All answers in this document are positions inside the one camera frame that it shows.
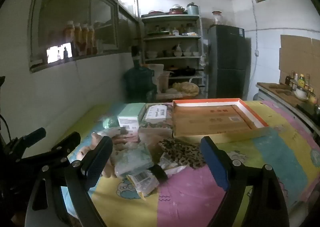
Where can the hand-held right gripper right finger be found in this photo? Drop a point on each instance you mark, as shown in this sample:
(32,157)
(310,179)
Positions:
(215,164)

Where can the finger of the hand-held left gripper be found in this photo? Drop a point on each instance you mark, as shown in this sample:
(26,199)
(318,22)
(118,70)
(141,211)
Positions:
(67,141)
(32,135)

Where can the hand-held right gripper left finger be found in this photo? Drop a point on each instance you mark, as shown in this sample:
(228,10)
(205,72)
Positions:
(97,164)

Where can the beige plush doll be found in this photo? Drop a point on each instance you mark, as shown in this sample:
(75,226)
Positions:
(117,141)

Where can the leopard print scrunchie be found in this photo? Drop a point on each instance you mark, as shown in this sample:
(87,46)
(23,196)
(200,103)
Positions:
(182,153)

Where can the clear plastic packet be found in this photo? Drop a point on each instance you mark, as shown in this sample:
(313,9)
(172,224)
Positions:
(132,162)

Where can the green fluffy ball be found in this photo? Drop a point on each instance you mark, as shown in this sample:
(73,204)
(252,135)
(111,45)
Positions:
(108,123)

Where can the orange-rimmed cardboard box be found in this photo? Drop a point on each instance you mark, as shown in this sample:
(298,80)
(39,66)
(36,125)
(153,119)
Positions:
(207,119)

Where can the black hair band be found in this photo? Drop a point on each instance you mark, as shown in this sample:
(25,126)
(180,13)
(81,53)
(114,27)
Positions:
(160,174)

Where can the pink packet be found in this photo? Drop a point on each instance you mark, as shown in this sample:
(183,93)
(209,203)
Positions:
(155,136)

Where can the colourful printed blanket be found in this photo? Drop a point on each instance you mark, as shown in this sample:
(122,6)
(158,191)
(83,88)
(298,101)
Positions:
(200,192)

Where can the clear plastic wrapper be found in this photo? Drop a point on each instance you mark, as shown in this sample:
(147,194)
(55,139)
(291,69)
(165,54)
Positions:
(172,167)

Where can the yellow labelled packet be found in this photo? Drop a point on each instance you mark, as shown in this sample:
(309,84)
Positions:
(142,183)

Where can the green cardboard box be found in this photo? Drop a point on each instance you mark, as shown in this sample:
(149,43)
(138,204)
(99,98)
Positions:
(130,111)

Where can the floral tissue packet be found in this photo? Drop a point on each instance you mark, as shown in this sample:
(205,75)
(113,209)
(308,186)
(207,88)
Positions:
(156,113)

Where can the yellow woven basket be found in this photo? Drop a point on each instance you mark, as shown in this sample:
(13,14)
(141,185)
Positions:
(186,88)

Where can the lit phone screen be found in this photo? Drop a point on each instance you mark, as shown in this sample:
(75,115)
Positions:
(53,54)

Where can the water jug with pump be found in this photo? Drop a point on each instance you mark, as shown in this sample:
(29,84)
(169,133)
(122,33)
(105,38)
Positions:
(138,79)

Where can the wooden top counter cabinet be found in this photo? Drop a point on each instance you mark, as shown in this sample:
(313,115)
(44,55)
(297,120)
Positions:
(272,89)

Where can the pink translucent container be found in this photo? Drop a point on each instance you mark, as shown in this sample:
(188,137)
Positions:
(163,81)

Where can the black frying pan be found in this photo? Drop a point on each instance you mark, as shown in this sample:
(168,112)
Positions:
(185,71)

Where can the dark refrigerator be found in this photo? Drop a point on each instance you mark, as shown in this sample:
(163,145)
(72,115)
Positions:
(228,66)

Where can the black countertop appliance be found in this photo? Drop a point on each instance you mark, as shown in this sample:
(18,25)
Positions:
(310,110)

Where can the white bowl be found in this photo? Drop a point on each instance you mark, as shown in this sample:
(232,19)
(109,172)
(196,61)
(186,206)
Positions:
(301,93)

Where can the white sack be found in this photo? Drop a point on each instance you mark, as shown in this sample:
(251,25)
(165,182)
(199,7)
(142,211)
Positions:
(156,69)

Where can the row of white bowls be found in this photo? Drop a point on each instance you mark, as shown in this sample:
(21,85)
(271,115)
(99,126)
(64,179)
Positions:
(180,54)

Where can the group of condiment bottles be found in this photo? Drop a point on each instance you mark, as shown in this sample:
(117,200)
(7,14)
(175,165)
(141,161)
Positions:
(301,79)

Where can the grey metal shelf rack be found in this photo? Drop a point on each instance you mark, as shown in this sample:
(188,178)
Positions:
(172,38)

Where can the glass jar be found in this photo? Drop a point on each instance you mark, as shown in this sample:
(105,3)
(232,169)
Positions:
(217,19)

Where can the teal pot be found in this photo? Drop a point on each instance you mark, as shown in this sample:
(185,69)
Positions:
(192,9)

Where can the red shallow pan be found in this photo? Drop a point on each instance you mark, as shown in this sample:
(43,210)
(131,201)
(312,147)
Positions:
(156,13)

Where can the red pot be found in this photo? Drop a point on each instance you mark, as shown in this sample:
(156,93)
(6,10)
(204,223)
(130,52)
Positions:
(177,11)

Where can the glass window frame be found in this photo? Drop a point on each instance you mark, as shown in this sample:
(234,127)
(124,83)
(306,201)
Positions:
(115,16)

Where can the cardboard sheet on wall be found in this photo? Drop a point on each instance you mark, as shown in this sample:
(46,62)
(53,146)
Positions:
(297,54)

